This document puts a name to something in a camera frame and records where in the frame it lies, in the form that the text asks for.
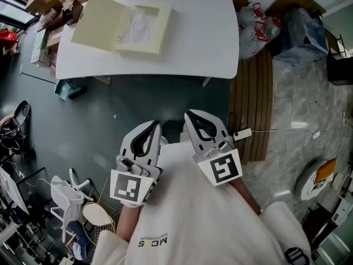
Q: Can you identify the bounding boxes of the clear plastic bag red handles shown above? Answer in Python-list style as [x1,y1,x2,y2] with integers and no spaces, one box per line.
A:
[238,3,266,29]
[238,25,270,60]
[260,13,283,40]

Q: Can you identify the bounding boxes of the green and white printed box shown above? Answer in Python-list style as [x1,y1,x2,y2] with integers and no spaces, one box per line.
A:
[30,28,49,65]

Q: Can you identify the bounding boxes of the pink floral tissue packet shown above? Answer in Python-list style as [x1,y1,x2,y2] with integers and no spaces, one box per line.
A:
[40,8,57,28]

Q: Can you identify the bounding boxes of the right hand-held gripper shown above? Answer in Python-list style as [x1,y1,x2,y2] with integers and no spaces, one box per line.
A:
[184,109,243,187]

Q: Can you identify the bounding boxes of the person's white trousers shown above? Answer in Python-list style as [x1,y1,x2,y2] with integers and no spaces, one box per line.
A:
[159,121,194,150]

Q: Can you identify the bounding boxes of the gold wire frame chair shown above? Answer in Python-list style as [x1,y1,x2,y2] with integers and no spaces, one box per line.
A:
[81,177,117,247]

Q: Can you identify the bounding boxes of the black metal frame stand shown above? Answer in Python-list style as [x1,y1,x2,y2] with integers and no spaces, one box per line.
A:
[327,28,353,87]

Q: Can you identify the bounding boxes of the white power strip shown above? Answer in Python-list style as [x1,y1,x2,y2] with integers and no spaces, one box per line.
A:
[233,128,252,141]

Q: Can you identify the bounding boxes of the pink packaging box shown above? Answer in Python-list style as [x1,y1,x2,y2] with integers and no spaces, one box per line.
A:
[46,50,58,76]

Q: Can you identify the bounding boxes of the person's right forearm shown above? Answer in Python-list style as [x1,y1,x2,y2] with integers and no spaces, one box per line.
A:
[228,179,263,217]

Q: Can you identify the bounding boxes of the tangle of black cables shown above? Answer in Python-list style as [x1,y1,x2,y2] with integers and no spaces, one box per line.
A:
[0,124,35,162]

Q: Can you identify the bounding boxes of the person's left forearm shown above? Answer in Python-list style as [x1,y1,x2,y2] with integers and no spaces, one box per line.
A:
[115,204,142,244]

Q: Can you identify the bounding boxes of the round white and orange stool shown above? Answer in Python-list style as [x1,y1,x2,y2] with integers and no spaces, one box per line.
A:
[294,156,338,202]

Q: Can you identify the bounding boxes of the black framed glass door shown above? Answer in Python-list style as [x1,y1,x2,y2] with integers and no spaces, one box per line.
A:
[0,0,39,35]

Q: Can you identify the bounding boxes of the large plastic wrapped bundle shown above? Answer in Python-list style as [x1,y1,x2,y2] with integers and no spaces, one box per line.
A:
[272,7,330,65]

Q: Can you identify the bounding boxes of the teal long-handled dustpan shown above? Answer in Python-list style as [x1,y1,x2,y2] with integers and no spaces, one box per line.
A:
[19,64,83,102]

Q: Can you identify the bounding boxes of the person's white shirt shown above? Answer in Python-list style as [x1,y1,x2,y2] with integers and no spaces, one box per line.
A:
[90,142,314,265]

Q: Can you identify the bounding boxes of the white office chair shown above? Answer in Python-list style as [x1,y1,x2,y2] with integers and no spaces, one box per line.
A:
[50,168,95,244]

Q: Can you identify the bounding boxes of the grey oval device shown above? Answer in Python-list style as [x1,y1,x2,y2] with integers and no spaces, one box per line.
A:
[12,100,31,130]

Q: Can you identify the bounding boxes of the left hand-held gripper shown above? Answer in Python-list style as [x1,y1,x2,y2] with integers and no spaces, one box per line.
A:
[109,120,164,209]

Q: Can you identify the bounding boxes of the white paper sheets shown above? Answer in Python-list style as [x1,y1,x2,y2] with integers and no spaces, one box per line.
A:
[122,6,161,46]

